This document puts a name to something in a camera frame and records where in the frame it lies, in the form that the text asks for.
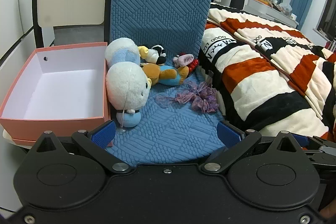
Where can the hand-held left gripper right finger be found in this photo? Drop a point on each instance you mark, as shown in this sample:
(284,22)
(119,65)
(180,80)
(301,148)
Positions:
(229,134)

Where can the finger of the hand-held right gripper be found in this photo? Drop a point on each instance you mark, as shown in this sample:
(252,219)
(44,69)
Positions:
(299,140)

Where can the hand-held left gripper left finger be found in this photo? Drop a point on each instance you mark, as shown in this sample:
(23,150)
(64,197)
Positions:
(103,133)

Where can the purple sheer scrunchie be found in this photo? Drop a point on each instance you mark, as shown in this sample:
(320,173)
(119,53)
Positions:
(206,103)

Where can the large white blue plush toy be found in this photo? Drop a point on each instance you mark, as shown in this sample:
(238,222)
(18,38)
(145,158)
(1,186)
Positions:
(126,87)

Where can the purple sheer ribbon bow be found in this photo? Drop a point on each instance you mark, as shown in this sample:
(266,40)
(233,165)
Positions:
(181,96)

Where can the pink cardboard box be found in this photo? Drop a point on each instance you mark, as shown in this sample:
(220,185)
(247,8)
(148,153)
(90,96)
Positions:
(63,87)

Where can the red sequin pouch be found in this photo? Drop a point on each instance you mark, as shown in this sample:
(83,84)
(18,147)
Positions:
(194,65)

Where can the small white blue plush toy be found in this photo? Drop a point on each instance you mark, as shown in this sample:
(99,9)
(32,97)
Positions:
(122,52)

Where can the brown bear plush toy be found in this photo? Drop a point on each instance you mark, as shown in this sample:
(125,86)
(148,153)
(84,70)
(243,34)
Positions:
(164,75)

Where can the small pink plush toy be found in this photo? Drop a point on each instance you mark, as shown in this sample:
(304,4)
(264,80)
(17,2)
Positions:
(183,60)

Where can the yellow black white plush toy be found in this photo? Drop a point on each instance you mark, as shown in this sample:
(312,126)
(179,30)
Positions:
(155,54)

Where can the striped fleece blanket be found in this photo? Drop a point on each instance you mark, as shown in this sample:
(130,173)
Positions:
(262,77)

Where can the pink box lid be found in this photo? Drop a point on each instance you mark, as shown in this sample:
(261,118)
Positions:
(18,140)

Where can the window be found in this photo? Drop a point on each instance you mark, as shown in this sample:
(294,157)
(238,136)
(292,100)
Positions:
(328,19)

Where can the blue quilted chair cover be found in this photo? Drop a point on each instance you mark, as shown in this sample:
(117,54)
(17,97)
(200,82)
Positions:
(160,16)

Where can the white dresser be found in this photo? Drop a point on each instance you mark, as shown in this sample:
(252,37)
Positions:
(265,10)

